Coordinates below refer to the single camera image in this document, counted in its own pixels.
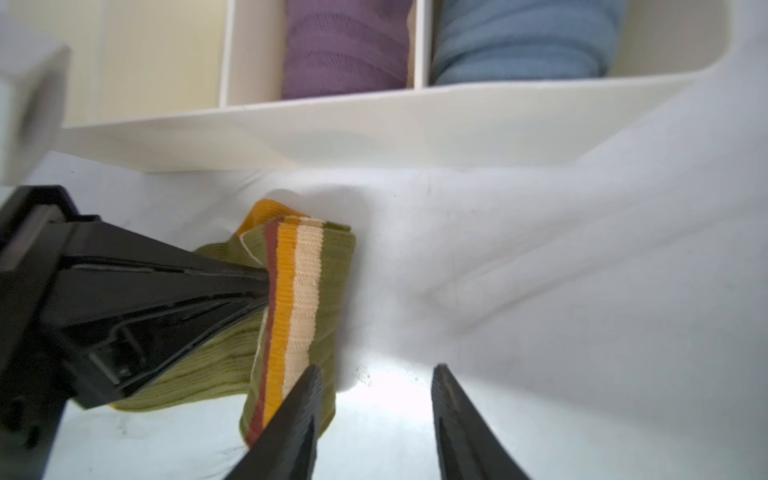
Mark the blue rolled sock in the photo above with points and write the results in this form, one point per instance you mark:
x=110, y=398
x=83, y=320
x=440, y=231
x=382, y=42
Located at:
x=491, y=41

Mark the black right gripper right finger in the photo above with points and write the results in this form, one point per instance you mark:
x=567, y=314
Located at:
x=467, y=447

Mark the green striped sock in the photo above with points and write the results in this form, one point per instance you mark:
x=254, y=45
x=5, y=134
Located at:
x=262, y=356

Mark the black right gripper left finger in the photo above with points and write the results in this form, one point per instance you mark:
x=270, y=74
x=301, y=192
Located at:
x=287, y=448

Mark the purple rolled sock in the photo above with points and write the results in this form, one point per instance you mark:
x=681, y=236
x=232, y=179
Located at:
x=345, y=47

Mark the cream plastic divided organizer tray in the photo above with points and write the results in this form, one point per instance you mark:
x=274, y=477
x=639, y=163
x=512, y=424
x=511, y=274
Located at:
x=171, y=86

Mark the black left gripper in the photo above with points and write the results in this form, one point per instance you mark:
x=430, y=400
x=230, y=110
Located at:
x=93, y=313

